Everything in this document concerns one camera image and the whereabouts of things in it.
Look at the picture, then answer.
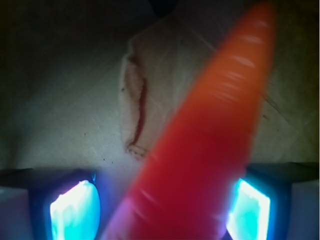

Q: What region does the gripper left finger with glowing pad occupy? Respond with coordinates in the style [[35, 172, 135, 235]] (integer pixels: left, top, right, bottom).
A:
[[0, 168, 101, 240]]

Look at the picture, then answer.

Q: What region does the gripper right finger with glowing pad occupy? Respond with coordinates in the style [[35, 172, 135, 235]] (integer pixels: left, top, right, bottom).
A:
[[224, 162, 320, 240]]

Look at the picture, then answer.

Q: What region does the orange plastic toy carrot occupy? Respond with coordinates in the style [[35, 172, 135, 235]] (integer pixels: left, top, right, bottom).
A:
[[102, 1, 276, 240]]

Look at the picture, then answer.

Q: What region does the brown paper bag tray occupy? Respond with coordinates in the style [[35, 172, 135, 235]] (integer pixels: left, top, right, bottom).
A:
[[0, 0, 320, 176]]

